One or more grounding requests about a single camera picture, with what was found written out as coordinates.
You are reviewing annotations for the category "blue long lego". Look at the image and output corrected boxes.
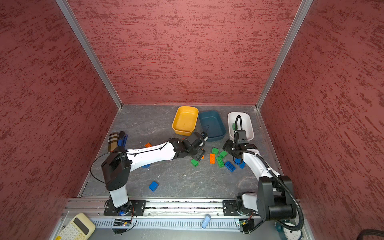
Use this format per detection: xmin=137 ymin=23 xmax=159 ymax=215
xmin=225 ymin=161 xmax=236 ymax=173

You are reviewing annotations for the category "green long lego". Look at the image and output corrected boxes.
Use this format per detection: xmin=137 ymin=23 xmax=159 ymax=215
xmin=216 ymin=157 xmax=225 ymax=168

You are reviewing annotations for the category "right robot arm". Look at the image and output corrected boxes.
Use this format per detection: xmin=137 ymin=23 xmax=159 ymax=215
xmin=223 ymin=130 xmax=298 ymax=221

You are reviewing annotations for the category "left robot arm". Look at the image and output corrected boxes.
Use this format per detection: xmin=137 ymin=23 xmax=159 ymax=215
xmin=101 ymin=132 xmax=208 ymax=209

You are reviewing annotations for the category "green small lego centre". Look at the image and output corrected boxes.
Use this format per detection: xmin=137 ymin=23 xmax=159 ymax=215
xmin=191 ymin=159 xmax=199 ymax=167

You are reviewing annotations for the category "white plastic bin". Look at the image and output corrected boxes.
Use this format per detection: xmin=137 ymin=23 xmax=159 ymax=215
xmin=228 ymin=112 xmax=254 ymax=141

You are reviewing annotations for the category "yellow plastic bin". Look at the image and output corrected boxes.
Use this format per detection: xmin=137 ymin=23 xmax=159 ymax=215
xmin=172 ymin=106 xmax=199 ymax=136

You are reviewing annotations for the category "teal plastic bin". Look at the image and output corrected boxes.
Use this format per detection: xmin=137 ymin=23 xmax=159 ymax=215
xmin=199 ymin=110 xmax=226 ymax=142

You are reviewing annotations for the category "blue lego near front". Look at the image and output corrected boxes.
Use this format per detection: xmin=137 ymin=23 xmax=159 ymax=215
xmin=149 ymin=181 xmax=159 ymax=192

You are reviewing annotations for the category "light blue small cylinder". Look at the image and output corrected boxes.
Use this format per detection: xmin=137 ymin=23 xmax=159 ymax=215
xmin=201 ymin=215 xmax=211 ymax=229

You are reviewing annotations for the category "plaid checkered pouch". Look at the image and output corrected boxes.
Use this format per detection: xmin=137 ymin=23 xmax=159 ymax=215
xmin=108 ymin=133 xmax=119 ymax=152

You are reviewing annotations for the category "teal alarm clock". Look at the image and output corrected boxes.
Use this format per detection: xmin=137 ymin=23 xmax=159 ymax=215
xmin=276 ymin=223 xmax=303 ymax=240

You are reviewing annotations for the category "cream calculator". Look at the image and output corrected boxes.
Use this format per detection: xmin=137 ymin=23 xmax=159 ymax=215
xmin=55 ymin=213 xmax=96 ymax=240

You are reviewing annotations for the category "aluminium front rail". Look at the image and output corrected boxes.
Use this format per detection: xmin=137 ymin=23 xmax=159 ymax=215
xmin=61 ymin=197 xmax=259 ymax=219

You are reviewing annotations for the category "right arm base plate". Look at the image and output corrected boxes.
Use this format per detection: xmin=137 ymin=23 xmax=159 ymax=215
xmin=222 ymin=200 xmax=259 ymax=217

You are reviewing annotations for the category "white slotted cable duct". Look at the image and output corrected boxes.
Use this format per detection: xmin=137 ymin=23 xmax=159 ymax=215
xmin=91 ymin=218 xmax=240 ymax=232

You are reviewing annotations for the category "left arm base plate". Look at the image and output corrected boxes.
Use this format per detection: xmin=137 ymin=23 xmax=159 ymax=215
xmin=104 ymin=199 xmax=147 ymax=217

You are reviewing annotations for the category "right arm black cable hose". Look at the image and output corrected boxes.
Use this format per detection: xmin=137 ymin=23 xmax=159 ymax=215
xmin=233 ymin=115 xmax=305 ymax=231

